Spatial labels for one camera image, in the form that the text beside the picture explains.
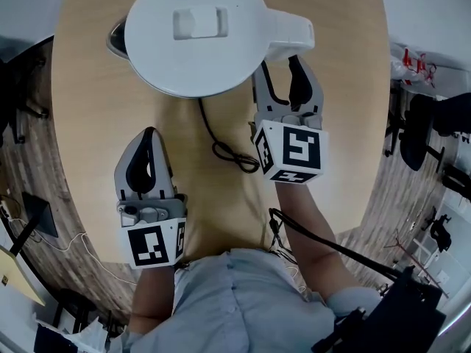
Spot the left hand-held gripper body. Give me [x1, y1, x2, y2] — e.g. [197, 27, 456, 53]
[116, 193, 188, 271]

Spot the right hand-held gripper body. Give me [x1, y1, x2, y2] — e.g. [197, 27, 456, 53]
[252, 109, 330, 186]

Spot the white electric kettle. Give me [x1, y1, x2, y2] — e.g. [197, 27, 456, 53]
[105, 0, 316, 99]

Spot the person's right forearm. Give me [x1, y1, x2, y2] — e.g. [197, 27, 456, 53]
[275, 180, 364, 301]

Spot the person's left forearm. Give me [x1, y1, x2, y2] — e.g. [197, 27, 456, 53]
[128, 265, 177, 336]

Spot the large clear water bottle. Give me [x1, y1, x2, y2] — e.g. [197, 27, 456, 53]
[419, 55, 439, 86]
[404, 48, 430, 86]
[389, 44, 415, 84]

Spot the black mesh office chair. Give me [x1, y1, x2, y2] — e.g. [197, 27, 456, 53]
[432, 92, 471, 139]
[384, 93, 448, 172]

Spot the person's light blue shirt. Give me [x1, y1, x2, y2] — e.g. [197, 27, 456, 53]
[110, 248, 383, 353]

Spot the black equipment box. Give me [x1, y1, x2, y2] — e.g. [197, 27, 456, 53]
[312, 265, 448, 353]

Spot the white cable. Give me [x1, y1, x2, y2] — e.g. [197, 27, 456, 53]
[58, 232, 138, 286]

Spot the black kettle power cable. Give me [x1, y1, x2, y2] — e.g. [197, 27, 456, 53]
[197, 97, 261, 174]

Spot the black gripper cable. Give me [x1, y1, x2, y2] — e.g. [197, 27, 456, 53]
[267, 207, 409, 282]

